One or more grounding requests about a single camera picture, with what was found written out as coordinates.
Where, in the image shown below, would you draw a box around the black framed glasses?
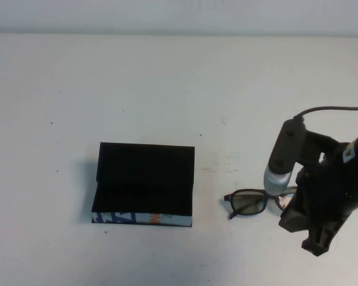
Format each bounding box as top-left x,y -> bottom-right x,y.
223,186 -> 299,220

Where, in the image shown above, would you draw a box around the thin black camera cable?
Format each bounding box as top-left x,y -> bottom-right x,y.
294,105 -> 358,122

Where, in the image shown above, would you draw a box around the black glasses case printed side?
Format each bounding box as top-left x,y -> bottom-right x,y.
91,141 -> 196,229

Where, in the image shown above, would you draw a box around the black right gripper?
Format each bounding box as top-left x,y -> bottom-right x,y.
279,157 -> 354,257

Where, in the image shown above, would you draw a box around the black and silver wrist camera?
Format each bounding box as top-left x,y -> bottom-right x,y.
263,117 -> 307,196

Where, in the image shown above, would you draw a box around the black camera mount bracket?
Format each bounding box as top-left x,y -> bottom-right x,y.
298,126 -> 344,167

